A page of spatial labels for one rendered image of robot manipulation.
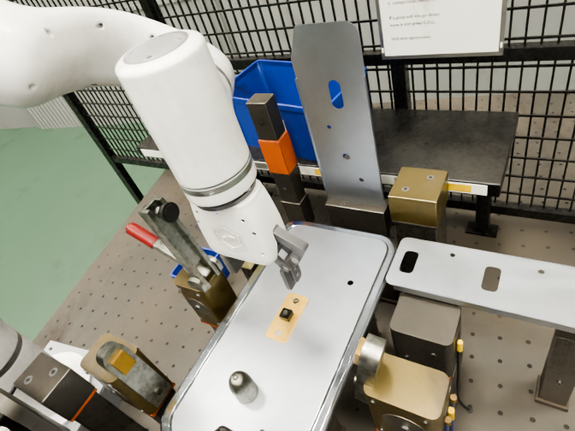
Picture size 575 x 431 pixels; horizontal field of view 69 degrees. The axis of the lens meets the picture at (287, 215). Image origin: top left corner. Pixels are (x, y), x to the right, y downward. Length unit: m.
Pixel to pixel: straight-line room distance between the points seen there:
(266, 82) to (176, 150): 0.71
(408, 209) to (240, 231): 0.34
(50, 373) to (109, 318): 0.66
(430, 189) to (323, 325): 0.28
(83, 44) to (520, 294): 0.61
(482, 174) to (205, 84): 0.54
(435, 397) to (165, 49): 0.45
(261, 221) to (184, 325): 0.72
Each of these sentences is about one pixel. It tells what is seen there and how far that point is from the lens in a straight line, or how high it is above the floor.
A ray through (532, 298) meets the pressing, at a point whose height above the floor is 1.00.
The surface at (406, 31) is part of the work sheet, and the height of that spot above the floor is 1.20.
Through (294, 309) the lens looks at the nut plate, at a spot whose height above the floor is 1.00.
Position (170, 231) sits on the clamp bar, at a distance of 0.65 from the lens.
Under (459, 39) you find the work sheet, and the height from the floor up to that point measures 1.18.
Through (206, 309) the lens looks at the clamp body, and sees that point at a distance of 0.75.
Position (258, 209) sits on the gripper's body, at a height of 1.26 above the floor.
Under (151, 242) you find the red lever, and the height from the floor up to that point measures 1.12.
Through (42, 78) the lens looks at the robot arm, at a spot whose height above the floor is 1.45.
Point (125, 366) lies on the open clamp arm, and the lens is 0.65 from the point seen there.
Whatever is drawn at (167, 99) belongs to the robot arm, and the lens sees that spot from 0.38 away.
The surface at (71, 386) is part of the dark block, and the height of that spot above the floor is 1.10.
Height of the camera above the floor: 1.55
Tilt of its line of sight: 41 degrees down
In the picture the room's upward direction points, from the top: 21 degrees counter-clockwise
